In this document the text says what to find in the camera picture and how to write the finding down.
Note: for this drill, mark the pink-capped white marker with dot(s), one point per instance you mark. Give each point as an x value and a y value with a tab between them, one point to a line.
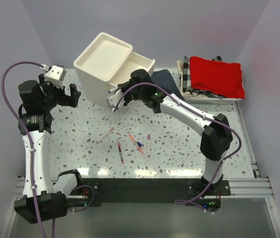
149	145

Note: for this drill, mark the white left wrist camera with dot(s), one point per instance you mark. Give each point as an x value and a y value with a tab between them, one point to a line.
54	75

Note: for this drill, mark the black white checkered cloth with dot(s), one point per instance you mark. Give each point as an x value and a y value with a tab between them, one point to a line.
185	74

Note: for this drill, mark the cream drawer organizer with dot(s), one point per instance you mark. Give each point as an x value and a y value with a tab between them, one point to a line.
105	63

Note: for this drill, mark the blue-capped white marker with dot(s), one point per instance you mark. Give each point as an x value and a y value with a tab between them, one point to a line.
112	90

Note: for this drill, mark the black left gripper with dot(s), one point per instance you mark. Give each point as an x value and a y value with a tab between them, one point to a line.
66	100

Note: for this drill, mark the dark blue pencil pouch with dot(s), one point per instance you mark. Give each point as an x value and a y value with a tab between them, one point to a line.
164	79

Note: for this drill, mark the red pen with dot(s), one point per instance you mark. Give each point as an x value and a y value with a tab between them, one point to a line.
120	151

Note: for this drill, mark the orange marker pen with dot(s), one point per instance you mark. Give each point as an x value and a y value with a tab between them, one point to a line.
135	143

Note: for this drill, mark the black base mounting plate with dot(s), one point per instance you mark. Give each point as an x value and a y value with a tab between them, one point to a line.
142	190

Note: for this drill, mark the white cloth basket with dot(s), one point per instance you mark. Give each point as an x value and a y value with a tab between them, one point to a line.
199	99

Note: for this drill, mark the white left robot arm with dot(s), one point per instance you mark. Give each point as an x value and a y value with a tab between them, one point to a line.
41	199

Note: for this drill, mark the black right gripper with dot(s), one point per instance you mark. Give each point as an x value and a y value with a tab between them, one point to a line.
123	86

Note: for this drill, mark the red folded cloth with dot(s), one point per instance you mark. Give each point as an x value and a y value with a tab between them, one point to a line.
218	77

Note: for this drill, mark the aluminium frame rail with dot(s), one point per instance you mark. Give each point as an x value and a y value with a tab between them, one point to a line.
249	212

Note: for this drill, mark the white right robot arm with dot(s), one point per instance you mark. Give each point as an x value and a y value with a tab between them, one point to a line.
216	136

